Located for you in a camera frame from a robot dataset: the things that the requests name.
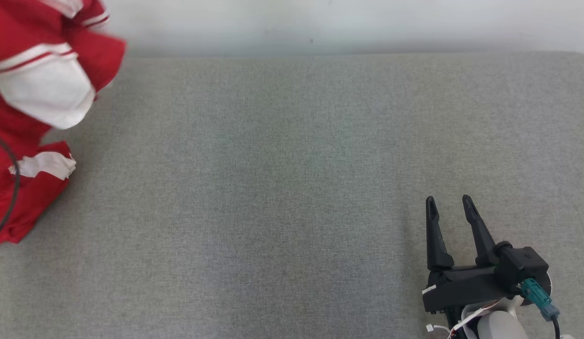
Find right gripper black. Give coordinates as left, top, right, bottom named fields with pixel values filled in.
left=422, top=194, right=514, bottom=315

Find red shorts with white stripes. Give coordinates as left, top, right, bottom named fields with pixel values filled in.
left=0, top=94, right=77, bottom=246

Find red basketball jersey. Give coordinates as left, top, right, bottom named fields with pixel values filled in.
left=0, top=0, right=127, bottom=130

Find thin white gripper wires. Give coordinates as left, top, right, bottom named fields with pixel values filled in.
left=426, top=304, right=498, bottom=339

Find right camera cable teal plug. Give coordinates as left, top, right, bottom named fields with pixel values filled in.
left=518, top=278, right=561, bottom=339

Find camera cable teal plug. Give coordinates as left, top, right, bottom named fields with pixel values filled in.
left=518, top=278, right=561, bottom=339
left=0, top=132, right=21, bottom=241

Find left camera cable teal plug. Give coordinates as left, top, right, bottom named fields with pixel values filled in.
left=0, top=132, right=21, bottom=241

